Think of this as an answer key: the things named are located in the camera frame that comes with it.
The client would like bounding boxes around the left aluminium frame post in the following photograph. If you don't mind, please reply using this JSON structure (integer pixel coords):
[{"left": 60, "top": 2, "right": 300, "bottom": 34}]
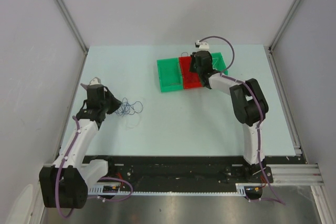
[{"left": 54, "top": 0, "right": 89, "bottom": 55}]

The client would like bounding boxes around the blue thin wire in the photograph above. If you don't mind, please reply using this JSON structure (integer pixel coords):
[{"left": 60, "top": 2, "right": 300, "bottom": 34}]
[{"left": 115, "top": 50, "right": 190, "bottom": 117}]

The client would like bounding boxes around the right aluminium base profile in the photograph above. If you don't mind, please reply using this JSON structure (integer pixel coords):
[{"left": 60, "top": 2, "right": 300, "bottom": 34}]
[{"left": 265, "top": 163, "right": 325, "bottom": 186}]

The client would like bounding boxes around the left green plastic bin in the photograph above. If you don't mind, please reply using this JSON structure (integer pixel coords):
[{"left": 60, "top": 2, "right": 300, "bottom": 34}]
[{"left": 157, "top": 58, "right": 183, "bottom": 92}]

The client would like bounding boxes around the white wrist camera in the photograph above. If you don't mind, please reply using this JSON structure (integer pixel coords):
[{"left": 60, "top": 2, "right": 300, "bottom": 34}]
[
  {"left": 195, "top": 40, "right": 209, "bottom": 50},
  {"left": 80, "top": 77, "right": 101, "bottom": 89}
]

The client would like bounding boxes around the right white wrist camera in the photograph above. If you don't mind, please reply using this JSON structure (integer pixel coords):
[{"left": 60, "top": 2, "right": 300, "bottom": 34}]
[{"left": 195, "top": 40, "right": 209, "bottom": 50}]

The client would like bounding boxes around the red plastic bin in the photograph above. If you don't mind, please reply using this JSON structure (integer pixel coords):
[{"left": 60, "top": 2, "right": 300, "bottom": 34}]
[{"left": 178, "top": 56, "right": 202, "bottom": 89}]

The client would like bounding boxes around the slotted grey cable duct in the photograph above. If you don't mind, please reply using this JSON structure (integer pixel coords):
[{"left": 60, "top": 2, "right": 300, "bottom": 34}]
[{"left": 88, "top": 184, "right": 246, "bottom": 197}]

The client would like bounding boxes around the right green plastic bin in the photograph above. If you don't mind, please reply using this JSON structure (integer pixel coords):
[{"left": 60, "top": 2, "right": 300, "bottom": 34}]
[{"left": 211, "top": 52, "right": 228, "bottom": 75}]

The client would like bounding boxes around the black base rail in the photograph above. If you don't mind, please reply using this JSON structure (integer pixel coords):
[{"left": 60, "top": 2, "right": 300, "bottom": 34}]
[{"left": 86, "top": 155, "right": 308, "bottom": 192}]

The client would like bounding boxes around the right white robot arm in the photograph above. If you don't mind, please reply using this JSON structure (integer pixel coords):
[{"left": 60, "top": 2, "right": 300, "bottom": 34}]
[{"left": 190, "top": 50, "right": 269, "bottom": 183}]

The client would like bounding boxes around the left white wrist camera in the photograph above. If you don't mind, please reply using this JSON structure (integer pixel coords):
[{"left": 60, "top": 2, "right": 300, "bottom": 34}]
[{"left": 80, "top": 77, "right": 101, "bottom": 89}]

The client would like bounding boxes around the aluminium frame post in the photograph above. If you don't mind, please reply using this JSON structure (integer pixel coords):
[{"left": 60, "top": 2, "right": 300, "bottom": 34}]
[
  {"left": 268, "top": 0, "right": 318, "bottom": 51},
  {"left": 54, "top": 0, "right": 89, "bottom": 55}
]

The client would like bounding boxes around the right aluminium frame post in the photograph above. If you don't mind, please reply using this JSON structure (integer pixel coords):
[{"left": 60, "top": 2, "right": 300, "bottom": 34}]
[{"left": 268, "top": 0, "right": 318, "bottom": 51}]

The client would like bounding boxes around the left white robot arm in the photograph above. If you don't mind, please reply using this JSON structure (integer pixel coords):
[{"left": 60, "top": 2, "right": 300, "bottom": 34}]
[{"left": 39, "top": 84, "right": 121, "bottom": 209}]

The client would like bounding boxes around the green plastic bin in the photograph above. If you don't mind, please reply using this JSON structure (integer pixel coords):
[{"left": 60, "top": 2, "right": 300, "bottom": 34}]
[
  {"left": 157, "top": 58, "right": 183, "bottom": 92},
  {"left": 211, "top": 52, "right": 228, "bottom": 75}
]

